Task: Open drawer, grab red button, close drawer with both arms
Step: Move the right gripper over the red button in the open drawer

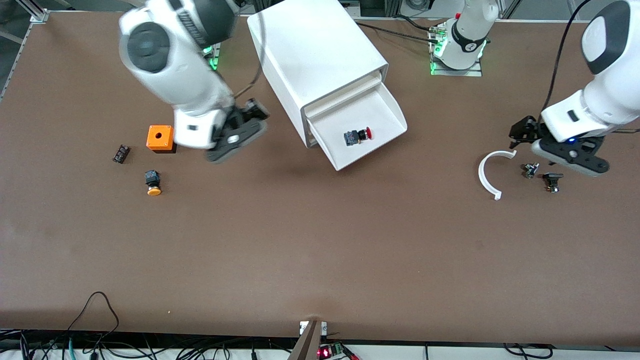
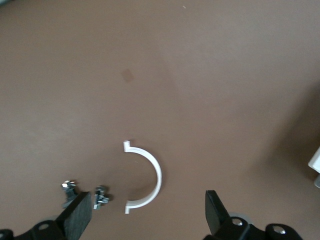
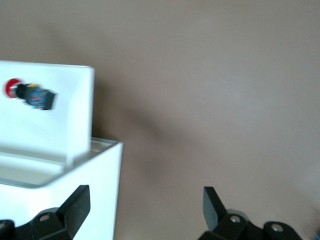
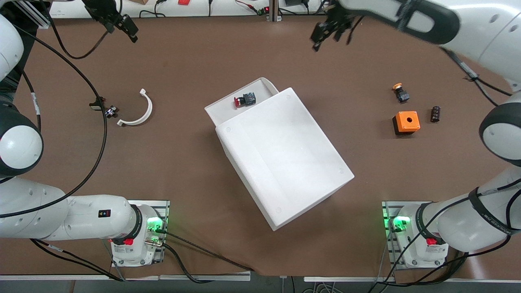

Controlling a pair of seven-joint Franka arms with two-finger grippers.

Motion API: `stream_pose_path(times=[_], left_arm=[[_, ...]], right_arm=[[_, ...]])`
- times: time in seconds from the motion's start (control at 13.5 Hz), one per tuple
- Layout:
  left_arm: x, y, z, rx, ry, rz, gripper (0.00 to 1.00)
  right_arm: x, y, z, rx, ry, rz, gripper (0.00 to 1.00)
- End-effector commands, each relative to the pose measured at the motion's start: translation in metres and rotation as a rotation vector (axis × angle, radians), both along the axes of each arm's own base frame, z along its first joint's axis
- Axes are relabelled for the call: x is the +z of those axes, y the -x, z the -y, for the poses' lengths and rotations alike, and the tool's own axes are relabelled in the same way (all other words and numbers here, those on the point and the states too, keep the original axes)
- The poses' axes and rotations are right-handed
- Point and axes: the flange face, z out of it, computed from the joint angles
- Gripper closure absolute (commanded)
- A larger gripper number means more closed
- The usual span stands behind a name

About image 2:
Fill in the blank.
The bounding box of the white half-ring clamp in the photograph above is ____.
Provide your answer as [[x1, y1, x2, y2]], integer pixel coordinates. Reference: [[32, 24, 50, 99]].
[[123, 140, 164, 215]]

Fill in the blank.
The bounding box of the white drawer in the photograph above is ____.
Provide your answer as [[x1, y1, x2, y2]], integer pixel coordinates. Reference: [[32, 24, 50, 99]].
[[307, 145, 320, 189]]

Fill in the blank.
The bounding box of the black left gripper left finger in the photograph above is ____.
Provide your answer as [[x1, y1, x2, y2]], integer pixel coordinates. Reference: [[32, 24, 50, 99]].
[[0, 191, 93, 240]]

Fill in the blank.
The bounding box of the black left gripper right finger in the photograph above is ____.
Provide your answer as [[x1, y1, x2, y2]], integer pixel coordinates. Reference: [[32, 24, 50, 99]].
[[203, 190, 305, 240]]

